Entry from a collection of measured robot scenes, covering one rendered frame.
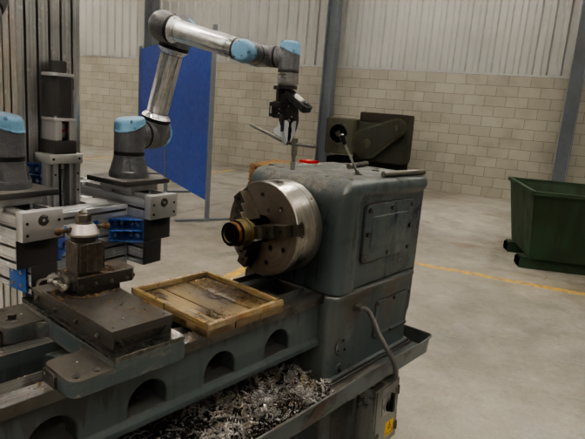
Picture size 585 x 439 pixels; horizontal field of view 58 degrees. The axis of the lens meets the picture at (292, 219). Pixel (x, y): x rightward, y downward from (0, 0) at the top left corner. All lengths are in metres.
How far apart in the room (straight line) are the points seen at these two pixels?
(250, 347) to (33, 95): 1.15
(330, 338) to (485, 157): 9.83
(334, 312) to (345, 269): 0.15
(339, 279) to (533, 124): 9.86
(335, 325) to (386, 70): 10.26
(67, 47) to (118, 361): 1.29
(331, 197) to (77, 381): 0.96
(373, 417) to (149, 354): 1.16
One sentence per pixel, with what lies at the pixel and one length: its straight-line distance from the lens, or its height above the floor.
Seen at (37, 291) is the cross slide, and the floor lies 0.96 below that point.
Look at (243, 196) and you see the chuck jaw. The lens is 1.74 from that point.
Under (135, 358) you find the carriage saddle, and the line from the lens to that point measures 1.26.
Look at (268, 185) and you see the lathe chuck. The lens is 1.71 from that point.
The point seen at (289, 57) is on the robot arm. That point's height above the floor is 1.65.
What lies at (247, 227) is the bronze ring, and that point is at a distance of 1.65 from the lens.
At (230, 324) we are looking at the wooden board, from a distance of 1.50.
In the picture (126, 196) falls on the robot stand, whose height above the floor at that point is 1.10.
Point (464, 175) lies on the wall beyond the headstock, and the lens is 11.56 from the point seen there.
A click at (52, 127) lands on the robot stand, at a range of 2.05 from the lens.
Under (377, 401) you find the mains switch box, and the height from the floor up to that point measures 0.40.
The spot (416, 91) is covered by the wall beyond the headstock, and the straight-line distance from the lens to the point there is 11.70.
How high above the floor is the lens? 1.48
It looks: 12 degrees down
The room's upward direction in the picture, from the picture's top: 5 degrees clockwise
